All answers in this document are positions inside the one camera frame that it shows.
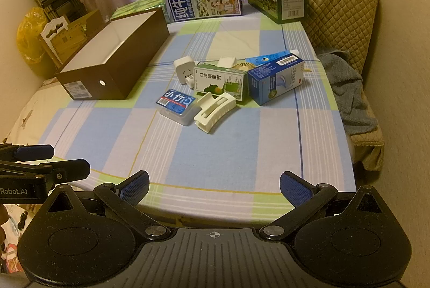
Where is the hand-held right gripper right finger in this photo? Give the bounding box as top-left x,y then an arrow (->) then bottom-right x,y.
259,170 -> 387,242

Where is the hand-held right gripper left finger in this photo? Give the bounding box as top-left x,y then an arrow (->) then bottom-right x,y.
42,170 -> 172,242

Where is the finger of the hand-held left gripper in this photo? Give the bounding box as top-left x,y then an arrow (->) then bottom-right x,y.
0,144 -> 55,163
0,159 -> 91,183

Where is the blue white packet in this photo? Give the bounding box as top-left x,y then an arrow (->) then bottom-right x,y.
155,89 -> 197,126

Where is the blue medicine box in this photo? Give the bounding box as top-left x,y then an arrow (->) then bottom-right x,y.
248,53 -> 305,106

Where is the white plug adapter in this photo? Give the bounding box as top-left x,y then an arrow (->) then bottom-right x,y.
174,56 -> 195,84

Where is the brown cardboard box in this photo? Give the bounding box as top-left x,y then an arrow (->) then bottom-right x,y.
55,9 -> 170,101

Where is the blue hand cream tube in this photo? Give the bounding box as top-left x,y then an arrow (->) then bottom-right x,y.
245,49 -> 299,66

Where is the green and white medicine box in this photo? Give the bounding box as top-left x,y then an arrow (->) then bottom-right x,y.
193,64 -> 248,102

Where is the checked tablecloth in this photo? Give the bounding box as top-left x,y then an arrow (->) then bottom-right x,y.
55,1 -> 357,219

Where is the white hair claw clip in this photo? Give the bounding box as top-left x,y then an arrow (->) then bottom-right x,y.
193,91 -> 237,134

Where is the yellow plastic bag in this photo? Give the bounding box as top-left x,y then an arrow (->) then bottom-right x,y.
17,7 -> 48,77

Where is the grey towel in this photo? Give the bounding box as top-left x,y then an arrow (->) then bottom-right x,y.
317,51 -> 378,136

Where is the open cardboard carton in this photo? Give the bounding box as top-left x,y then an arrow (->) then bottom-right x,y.
40,9 -> 105,69

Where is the green tissue pack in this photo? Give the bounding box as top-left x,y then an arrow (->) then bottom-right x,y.
111,0 -> 167,20

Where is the beige quilted chair cover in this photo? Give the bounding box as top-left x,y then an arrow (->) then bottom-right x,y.
302,0 -> 385,171

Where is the white card carton handle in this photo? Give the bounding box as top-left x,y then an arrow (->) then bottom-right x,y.
40,15 -> 69,70

